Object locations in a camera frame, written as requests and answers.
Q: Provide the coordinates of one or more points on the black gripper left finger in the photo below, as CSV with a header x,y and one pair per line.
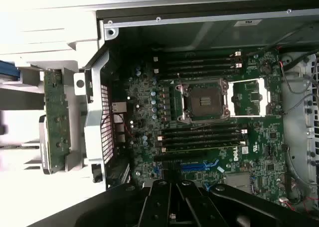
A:
x,y
154,204

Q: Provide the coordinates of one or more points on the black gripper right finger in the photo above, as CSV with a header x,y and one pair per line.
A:
x,y
194,207

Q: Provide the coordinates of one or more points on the blue expansion slot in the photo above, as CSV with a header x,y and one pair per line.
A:
x,y
194,167

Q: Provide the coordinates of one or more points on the grey chipset heatsink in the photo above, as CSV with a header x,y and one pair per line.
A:
x,y
238,182

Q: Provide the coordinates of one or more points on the black expansion slot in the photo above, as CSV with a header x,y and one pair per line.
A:
x,y
179,156

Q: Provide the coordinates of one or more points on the green motherboard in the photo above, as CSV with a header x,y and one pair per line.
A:
x,y
261,137

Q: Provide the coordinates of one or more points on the CPU socket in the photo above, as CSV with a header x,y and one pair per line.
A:
x,y
204,101

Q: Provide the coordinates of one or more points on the metal socket cover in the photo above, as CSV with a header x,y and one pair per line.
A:
x,y
246,81

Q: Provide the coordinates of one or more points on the coin battery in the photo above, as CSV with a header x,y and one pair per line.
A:
x,y
265,68

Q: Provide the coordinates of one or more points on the open grey PC case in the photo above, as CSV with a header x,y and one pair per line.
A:
x,y
199,35

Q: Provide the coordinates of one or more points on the grey parts rack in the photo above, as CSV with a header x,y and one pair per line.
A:
x,y
28,75

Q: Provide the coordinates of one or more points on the blue disk caddy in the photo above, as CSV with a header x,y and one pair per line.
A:
x,y
7,70

